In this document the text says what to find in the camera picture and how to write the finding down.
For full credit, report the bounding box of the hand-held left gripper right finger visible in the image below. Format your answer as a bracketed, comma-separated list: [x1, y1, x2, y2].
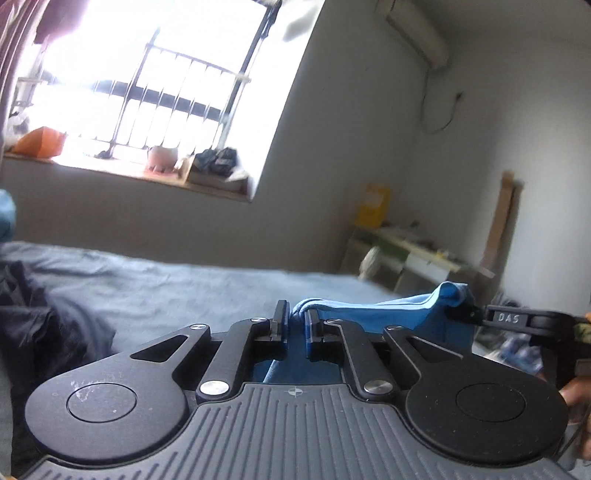
[305, 309, 465, 404]

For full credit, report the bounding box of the orange bag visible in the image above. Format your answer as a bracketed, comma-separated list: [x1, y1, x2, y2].
[11, 126, 68, 158]

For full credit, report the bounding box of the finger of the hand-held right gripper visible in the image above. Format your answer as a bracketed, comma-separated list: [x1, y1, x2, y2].
[444, 301, 486, 327]

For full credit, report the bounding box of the pink pot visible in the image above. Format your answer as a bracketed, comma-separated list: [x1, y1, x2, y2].
[146, 145, 179, 172]

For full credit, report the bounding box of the grey-blue bed blanket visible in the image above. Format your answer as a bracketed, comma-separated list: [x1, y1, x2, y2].
[0, 240, 546, 480]

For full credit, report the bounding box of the person's right hand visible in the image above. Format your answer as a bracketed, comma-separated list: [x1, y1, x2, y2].
[558, 375, 591, 417]

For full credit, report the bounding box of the black wall cable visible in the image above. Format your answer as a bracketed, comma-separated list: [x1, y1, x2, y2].
[422, 69, 465, 136]

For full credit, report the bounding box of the open cardboard box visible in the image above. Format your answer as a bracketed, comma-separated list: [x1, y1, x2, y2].
[178, 154, 251, 193]

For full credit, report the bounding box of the light blue shirt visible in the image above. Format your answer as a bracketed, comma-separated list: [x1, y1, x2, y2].
[265, 281, 476, 385]

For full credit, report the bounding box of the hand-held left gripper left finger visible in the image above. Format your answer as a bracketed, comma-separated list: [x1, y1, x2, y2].
[130, 300, 291, 404]

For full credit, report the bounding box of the black clothes pile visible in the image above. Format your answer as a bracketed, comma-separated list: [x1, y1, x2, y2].
[0, 261, 117, 384]

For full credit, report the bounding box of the white air conditioner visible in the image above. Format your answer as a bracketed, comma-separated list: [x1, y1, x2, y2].
[374, 0, 451, 71]

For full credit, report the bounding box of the white desk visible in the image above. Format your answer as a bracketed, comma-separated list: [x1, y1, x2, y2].
[342, 224, 496, 297]

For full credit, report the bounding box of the yellow box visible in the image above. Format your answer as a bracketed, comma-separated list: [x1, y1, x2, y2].
[357, 183, 391, 227]

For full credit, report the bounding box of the striped curtain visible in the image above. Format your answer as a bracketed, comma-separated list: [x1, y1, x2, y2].
[0, 0, 52, 153]

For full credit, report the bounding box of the long cardboard box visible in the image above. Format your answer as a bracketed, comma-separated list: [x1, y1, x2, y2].
[479, 171, 516, 278]

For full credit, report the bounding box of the teal pillow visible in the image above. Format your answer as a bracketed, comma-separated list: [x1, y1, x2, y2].
[0, 189, 17, 243]

